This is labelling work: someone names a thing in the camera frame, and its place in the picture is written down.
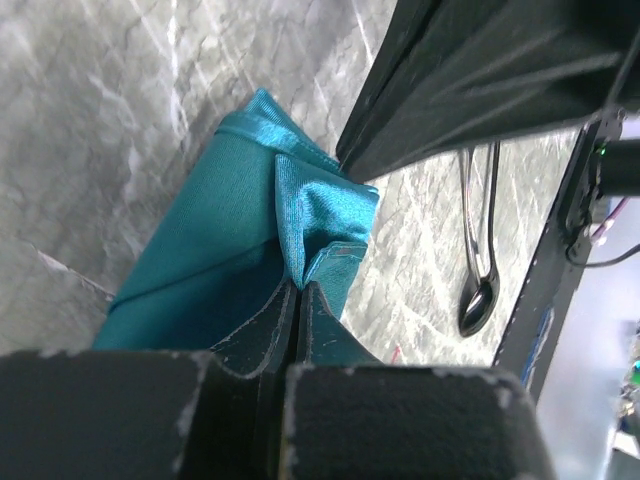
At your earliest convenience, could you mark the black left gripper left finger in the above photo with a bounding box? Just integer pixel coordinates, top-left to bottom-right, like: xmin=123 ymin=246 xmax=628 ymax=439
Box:
xmin=1 ymin=282 xmax=298 ymax=479

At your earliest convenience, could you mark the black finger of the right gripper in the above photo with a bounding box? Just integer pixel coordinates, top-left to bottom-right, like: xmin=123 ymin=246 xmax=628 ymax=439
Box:
xmin=336 ymin=0 xmax=639 ymax=181

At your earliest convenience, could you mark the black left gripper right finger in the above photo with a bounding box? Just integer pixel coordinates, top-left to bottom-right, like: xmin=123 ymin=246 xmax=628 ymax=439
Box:
xmin=284 ymin=284 xmax=555 ymax=479

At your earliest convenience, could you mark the black spoon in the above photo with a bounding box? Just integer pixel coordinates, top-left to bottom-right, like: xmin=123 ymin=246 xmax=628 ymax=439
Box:
xmin=457 ymin=141 xmax=501 ymax=338

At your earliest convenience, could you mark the teal satin napkin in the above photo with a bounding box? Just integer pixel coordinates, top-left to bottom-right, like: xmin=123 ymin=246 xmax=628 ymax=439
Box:
xmin=93 ymin=89 xmax=379 ymax=366

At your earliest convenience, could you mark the silver fork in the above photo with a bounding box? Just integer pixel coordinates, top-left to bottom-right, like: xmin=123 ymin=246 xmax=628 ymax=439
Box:
xmin=460 ymin=147 xmax=481 ymax=283

